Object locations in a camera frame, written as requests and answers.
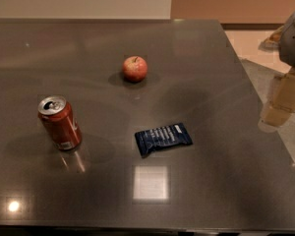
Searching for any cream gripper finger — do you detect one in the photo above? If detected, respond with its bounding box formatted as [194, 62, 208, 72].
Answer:
[261, 67, 295, 128]

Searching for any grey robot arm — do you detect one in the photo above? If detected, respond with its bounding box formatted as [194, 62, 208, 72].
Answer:
[259, 11, 295, 132]

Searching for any red coke can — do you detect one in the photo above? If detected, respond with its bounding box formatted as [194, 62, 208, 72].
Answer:
[37, 95, 82, 150]

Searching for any dark blue snack packet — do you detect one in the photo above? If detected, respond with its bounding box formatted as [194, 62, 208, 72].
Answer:
[135, 123, 193, 157]

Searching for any red apple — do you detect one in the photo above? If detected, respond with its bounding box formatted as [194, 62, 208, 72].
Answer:
[122, 56, 148, 83]

